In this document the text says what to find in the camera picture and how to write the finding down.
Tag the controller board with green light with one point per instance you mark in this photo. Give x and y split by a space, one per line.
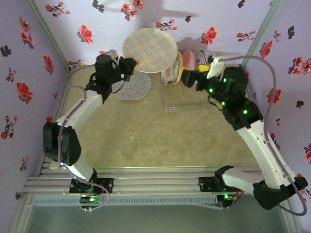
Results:
91 199
227 196

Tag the pink plate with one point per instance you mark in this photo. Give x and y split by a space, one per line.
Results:
189 59

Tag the multicolour squiggle pattern plate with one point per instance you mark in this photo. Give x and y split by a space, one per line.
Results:
136 89

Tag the aluminium side rail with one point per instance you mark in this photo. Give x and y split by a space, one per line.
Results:
64 97

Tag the aluminium frame leg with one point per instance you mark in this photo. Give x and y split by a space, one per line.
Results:
22 213
295 224

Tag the beige plaid plate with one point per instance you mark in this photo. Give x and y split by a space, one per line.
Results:
149 48

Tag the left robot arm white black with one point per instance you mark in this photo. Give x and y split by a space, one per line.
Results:
77 109

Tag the yellow plate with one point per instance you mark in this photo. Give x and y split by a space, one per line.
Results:
180 68

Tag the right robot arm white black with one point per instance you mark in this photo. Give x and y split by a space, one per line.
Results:
264 153

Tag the horizontal aluminium base rail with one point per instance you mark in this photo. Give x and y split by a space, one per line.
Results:
155 182

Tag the white plate with orange print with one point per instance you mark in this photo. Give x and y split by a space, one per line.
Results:
170 74

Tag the aluminium corner post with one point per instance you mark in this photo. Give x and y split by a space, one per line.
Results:
262 31
49 34

